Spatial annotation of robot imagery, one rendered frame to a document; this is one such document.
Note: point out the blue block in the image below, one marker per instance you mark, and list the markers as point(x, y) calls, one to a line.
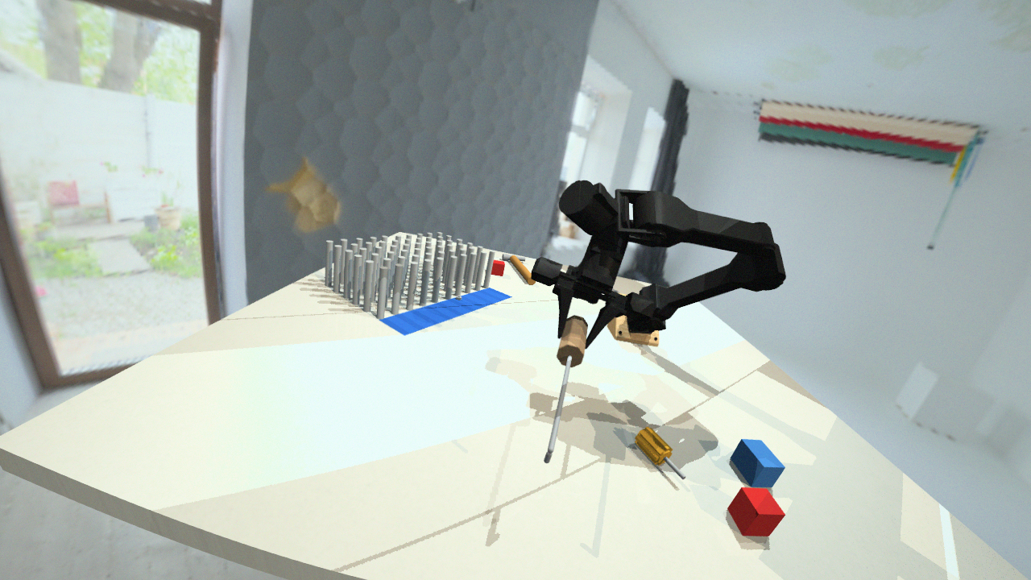
point(757, 463)

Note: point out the yellow-handled screwdriver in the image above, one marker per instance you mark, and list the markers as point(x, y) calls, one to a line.
point(655, 448)

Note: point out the blue tape strip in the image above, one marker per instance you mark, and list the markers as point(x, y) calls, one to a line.
point(411, 321)

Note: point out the hammer with wooden handle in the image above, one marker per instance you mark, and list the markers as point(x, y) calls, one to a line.
point(520, 267)

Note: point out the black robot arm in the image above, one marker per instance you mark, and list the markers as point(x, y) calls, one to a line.
point(661, 220)

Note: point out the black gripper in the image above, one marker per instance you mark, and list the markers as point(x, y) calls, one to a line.
point(598, 272)

